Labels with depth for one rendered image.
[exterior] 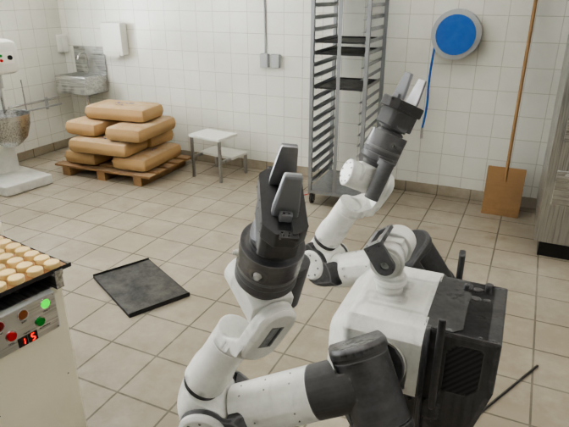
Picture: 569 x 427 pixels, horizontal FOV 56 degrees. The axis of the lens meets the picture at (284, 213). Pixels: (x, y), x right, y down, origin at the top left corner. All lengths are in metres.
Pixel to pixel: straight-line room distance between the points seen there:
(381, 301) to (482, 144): 4.12
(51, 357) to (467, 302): 1.50
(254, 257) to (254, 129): 5.06
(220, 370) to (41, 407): 1.37
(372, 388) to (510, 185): 4.10
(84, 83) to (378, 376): 5.89
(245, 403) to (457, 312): 0.41
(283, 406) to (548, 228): 3.46
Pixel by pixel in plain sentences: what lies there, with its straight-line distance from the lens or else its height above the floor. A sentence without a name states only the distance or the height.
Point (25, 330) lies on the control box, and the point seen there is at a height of 0.75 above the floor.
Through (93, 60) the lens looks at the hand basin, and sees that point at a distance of 6.82.
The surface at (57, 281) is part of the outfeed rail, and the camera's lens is 1.95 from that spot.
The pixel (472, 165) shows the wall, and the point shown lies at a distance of 5.12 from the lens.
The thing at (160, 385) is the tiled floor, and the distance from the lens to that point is 2.79.
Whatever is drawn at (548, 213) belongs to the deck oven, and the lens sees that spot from 4.15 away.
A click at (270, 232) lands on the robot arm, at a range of 0.61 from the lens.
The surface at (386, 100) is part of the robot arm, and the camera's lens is 1.24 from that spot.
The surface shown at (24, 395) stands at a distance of 2.10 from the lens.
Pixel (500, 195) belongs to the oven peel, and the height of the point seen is 0.18.
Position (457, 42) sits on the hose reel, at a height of 1.39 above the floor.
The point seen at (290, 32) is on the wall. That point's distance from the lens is 5.38.
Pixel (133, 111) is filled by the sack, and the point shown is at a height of 0.69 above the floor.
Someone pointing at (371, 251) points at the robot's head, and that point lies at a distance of 0.95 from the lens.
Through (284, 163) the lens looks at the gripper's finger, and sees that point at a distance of 0.64.
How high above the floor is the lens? 1.76
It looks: 22 degrees down
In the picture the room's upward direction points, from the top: straight up
